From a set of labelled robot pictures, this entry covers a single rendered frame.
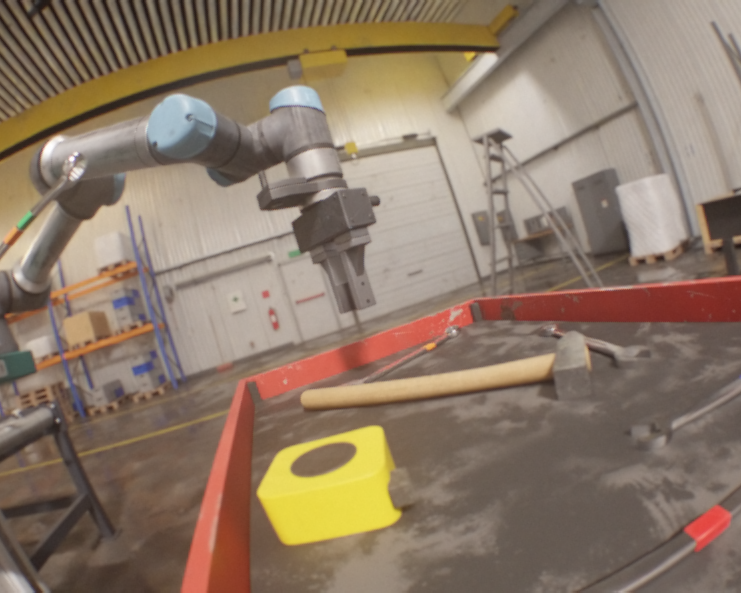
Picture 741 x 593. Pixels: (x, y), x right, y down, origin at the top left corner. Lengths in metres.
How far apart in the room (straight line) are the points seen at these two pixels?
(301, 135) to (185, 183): 10.56
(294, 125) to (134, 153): 0.22
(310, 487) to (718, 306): 0.39
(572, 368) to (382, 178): 11.15
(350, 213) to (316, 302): 9.82
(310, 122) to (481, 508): 0.49
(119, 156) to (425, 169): 11.63
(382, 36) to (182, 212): 6.74
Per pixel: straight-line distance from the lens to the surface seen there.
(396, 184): 11.47
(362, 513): 0.22
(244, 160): 0.55
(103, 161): 0.59
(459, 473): 0.26
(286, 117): 0.55
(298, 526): 0.23
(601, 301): 0.50
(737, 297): 0.41
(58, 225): 0.92
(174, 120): 0.46
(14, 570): 1.15
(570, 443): 0.26
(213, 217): 10.65
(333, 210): 0.49
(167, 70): 8.39
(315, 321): 10.27
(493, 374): 0.36
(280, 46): 8.50
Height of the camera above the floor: 1.04
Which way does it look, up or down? 2 degrees down
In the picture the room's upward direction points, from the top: 17 degrees counter-clockwise
